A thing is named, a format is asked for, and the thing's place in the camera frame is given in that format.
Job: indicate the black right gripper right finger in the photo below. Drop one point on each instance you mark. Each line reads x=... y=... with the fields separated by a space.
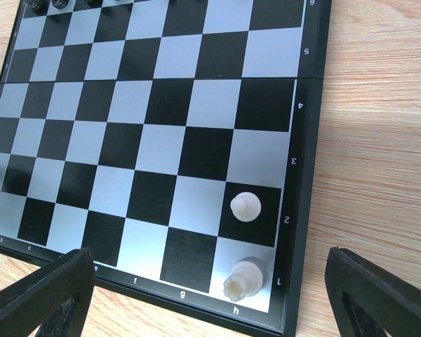
x=369 y=301

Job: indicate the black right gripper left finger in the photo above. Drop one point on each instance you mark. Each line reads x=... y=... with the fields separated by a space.
x=53 y=301

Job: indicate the white rook chess piece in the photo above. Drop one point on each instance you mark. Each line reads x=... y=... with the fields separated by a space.
x=245 y=279

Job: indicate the white pawn chess piece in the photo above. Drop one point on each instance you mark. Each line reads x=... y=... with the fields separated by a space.
x=246 y=206

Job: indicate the black pawn chess piece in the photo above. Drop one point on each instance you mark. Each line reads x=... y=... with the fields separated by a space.
x=59 y=4
x=90 y=2
x=34 y=5

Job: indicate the black and silver chessboard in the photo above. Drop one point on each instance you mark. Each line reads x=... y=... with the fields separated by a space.
x=127 y=127

